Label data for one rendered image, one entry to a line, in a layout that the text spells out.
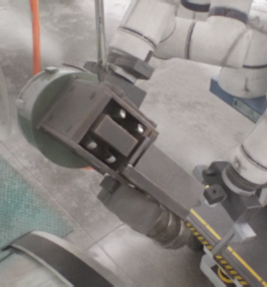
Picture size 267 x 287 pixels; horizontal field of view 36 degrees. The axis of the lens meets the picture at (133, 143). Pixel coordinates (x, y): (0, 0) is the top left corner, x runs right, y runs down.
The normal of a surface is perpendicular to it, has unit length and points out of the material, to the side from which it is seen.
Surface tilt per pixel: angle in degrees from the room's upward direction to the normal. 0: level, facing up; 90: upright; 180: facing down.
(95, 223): 0
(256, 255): 0
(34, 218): 0
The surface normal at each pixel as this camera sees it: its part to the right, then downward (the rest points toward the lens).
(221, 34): -0.26, -0.03
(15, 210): 0.00, -0.74
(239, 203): -0.81, -0.01
